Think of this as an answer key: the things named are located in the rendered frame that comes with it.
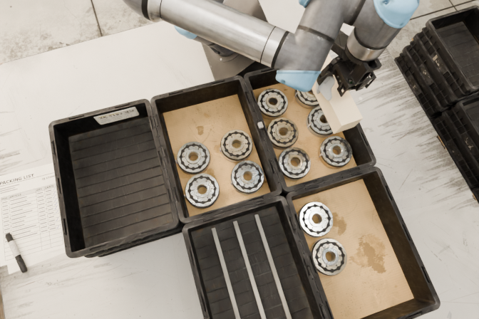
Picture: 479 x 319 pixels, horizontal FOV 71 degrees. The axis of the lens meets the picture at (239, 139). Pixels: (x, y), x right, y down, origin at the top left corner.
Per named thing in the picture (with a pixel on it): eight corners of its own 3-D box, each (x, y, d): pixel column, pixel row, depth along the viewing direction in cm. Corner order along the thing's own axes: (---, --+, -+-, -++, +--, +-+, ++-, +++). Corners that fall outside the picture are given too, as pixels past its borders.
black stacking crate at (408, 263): (278, 200, 106) (284, 194, 95) (362, 174, 110) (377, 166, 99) (324, 335, 94) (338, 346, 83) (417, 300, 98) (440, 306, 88)
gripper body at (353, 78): (338, 98, 79) (358, 72, 67) (323, 68, 81) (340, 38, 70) (366, 89, 80) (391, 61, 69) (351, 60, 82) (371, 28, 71)
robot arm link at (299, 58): (78, -5, 65) (309, 97, 60) (93, -64, 63) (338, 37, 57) (112, 6, 76) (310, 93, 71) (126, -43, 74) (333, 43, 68)
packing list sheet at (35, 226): (-12, 179, 114) (-14, 179, 114) (57, 157, 118) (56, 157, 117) (1, 276, 105) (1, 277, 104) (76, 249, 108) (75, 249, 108)
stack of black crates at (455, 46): (383, 69, 202) (426, 19, 160) (425, 55, 207) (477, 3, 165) (416, 127, 191) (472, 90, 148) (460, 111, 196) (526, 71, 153)
